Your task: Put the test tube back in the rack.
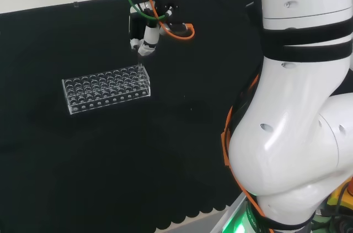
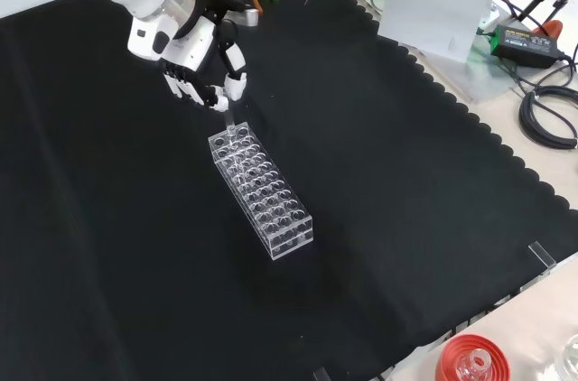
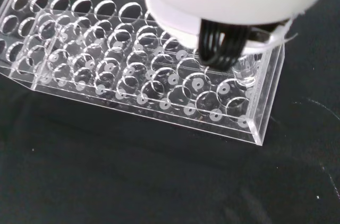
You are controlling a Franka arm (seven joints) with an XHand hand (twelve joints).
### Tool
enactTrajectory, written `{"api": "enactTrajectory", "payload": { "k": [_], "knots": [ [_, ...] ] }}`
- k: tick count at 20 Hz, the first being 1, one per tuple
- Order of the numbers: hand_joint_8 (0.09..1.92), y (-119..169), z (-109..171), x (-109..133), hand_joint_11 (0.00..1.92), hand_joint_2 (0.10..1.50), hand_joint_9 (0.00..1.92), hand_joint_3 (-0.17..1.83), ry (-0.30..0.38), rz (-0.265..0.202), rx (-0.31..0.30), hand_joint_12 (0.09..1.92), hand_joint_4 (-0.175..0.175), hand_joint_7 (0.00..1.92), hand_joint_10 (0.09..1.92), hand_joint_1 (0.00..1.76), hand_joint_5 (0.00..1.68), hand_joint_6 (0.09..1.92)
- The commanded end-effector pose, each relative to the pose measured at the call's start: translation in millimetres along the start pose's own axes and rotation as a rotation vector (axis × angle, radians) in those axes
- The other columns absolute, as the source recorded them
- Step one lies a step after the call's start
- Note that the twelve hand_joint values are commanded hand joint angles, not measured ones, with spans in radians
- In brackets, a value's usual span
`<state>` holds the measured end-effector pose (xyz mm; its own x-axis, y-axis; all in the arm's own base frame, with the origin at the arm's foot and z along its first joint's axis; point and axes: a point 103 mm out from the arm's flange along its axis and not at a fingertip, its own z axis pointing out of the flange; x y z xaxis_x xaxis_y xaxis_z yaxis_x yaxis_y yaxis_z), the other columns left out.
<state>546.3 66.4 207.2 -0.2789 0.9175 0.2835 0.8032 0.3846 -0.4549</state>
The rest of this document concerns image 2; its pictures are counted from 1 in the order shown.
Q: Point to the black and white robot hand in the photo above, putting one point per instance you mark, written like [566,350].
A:
[189,44]

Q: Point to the clear glass test tube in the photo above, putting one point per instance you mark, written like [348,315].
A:
[229,123]

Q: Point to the clear acrylic test tube rack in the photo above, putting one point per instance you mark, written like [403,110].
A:
[262,196]

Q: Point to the black bench cloth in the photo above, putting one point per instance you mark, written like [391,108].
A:
[135,227]

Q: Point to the pale board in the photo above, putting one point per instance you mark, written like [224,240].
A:
[429,15]

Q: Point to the black power adapter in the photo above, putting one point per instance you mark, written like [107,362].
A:
[524,44]

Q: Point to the clear acrylic clip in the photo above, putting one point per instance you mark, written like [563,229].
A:
[542,254]
[322,374]

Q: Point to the red round funnel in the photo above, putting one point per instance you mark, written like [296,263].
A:
[451,354]

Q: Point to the small clear glass flask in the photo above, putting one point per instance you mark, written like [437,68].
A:
[476,360]

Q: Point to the clear glass vessel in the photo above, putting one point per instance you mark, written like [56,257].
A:
[572,356]

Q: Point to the grey metal base plate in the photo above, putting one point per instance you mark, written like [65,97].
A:
[485,76]

